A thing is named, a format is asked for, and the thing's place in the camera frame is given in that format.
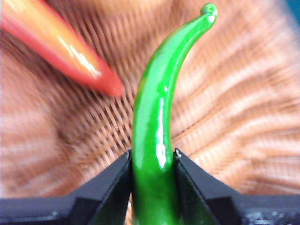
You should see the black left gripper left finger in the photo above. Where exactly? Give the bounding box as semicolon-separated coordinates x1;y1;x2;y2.
0;149;133;225

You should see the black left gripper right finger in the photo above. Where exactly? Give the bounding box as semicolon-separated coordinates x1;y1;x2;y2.
173;147;300;225

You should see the green pepper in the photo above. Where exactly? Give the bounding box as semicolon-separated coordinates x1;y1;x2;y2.
131;2;218;225

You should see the brown wicker basket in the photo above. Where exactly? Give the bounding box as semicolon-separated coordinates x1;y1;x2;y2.
0;0;300;225

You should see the orange carrot with green leaves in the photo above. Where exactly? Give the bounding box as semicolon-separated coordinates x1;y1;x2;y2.
0;0;125;98

